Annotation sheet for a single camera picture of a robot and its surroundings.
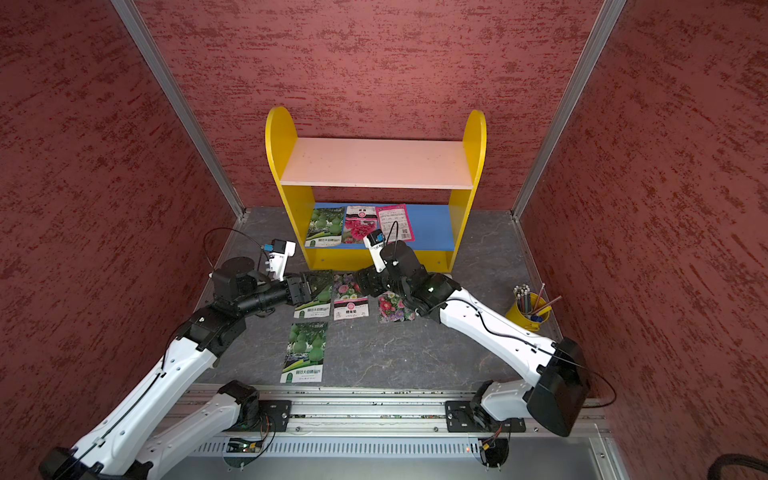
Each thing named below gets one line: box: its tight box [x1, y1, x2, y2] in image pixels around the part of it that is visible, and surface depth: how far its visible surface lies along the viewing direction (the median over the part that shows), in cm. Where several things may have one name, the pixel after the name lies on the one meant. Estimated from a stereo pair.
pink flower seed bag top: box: [377, 291, 416, 324], surface depth 94 cm
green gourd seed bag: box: [291, 283, 334, 333], surface depth 94 cm
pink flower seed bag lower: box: [342, 205, 378, 244], surface depth 99 cm
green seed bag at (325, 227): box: [304, 207, 345, 247], surface depth 99 cm
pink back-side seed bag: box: [376, 204, 416, 243], surface depth 102 cm
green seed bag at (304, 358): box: [280, 322, 328, 384], surface depth 87 cm
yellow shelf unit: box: [265, 106, 379, 271], surface depth 77 cm
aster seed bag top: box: [333, 272, 370, 321], surface depth 96 cm
